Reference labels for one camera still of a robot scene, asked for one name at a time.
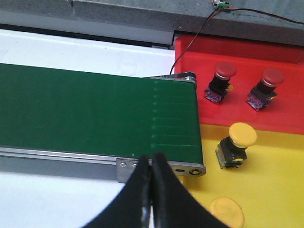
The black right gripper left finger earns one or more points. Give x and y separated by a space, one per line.
132 206

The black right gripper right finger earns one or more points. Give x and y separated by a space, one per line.
173 205

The yellow mushroom push button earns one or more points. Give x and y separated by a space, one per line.
231 150

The red mushroom push button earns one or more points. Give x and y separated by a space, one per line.
262 94
219 85

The yellow mushroom button in tray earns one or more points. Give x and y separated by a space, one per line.
227 211

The yellow plastic tray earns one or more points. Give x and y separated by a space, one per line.
268 186

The green conveyor belt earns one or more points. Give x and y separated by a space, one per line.
58 110

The red plastic bin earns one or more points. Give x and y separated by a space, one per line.
286 111

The small sensor circuit board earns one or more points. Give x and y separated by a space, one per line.
220 4

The grey stone countertop slab right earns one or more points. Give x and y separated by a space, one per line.
279 21

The grey stone countertop slab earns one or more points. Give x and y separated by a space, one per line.
38 6
279 21

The grey stone countertop slab left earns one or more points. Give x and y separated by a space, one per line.
38 6

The aluminium conveyor side rail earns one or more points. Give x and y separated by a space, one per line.
108 163

